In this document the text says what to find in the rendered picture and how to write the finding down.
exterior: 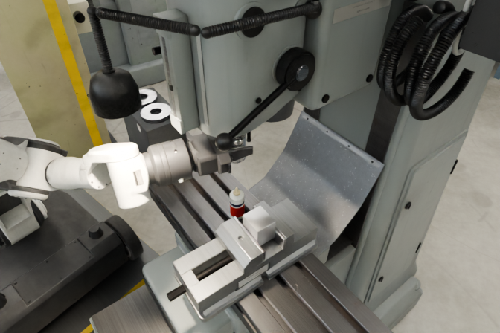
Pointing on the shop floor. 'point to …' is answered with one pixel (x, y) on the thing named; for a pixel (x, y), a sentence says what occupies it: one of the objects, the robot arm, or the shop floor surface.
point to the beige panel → (47, 56)
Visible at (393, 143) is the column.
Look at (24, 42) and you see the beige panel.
